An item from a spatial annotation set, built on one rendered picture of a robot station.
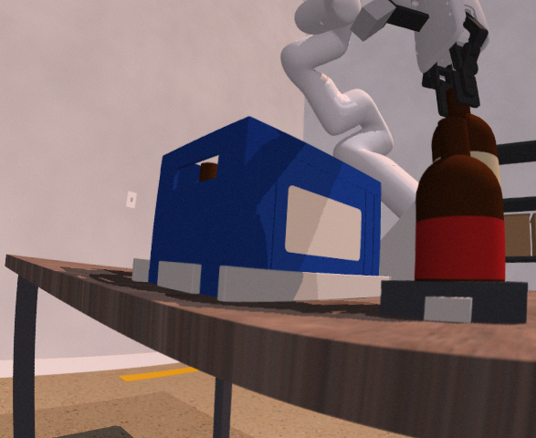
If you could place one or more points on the brown glass bottle with beige label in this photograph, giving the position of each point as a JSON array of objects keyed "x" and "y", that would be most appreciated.
[{"x": 482, "y": 142}]

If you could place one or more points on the brown bottle with red label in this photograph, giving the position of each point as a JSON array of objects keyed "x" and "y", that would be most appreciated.
[{"x": 459, "y": 218}]

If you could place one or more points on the blue crate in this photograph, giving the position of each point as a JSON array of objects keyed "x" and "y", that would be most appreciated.
[{"x": 276, "y": 203}]

